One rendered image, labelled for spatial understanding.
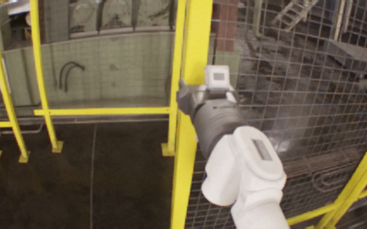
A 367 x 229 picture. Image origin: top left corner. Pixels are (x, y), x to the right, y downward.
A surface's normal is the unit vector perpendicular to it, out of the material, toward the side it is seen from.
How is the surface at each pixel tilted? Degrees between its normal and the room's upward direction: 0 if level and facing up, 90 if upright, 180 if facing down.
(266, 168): 17
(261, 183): 46
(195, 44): 90
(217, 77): 60
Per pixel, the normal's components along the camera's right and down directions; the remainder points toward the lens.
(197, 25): 0.17, 0.57
